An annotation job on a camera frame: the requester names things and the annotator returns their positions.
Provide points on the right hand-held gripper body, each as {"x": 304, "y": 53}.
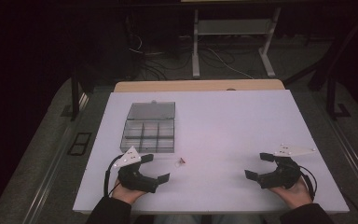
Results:
{"x": 281, "y": 175}

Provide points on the person's right hand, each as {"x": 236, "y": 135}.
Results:
{"x": 293, "y": 195}

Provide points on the wooden table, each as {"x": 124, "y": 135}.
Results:
{"x": 199, "y": 85}

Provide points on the small clear red item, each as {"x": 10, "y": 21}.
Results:
{"x": 181, "y": 161}

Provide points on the clear plastic compartment box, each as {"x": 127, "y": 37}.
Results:
{"x": 149, "y": 128}

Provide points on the person's left hand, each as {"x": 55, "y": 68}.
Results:
{"x": 125, "y": 193}

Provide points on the black metal stand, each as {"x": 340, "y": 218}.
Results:
{"x": 74, "y": 99}
{"x": 332, "y": 96}

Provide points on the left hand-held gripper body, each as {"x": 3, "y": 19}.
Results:
{"x": 135, "y": 180}

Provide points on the white metal desk frame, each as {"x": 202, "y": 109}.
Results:
{"x": 195, "y": 46}

